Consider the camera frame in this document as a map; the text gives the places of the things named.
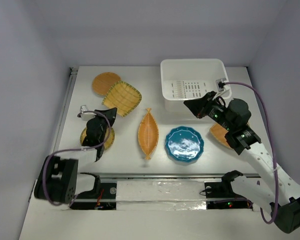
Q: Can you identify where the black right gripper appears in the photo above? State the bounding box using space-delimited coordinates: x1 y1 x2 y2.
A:
183 90 234 131

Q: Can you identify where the round yellow green-rimmed plate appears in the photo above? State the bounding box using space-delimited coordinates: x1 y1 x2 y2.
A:
80 127 115 151

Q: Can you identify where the triangular orange woven plate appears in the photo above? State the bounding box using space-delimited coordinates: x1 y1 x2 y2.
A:
209 123 231 149

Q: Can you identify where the round orange woven plate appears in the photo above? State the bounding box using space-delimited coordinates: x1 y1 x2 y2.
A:
92 72 122 96

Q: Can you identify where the blue polka-dot ceramic plate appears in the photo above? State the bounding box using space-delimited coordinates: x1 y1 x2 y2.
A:
164 126 205 165

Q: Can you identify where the boat-shaped orange woven basket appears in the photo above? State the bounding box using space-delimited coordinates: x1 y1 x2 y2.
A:
137 107 159 160

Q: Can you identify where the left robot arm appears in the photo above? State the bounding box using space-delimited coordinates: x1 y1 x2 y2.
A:
33 107 118 206

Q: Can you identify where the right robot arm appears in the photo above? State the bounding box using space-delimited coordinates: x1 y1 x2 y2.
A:
183 91 300 234

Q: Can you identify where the white plastic bin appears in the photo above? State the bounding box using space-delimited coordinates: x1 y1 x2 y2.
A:
160 58 232 113

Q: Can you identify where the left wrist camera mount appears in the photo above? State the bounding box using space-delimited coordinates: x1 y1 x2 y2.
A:
77 105 95 121

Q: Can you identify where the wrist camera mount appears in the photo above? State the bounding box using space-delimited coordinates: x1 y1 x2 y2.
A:
215 77 231 96
77 105 95 121

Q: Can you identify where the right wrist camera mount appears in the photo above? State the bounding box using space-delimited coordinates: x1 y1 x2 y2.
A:
215 77 231 96

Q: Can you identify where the aluminium table rail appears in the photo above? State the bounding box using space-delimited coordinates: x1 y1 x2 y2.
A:
27 66 79 201

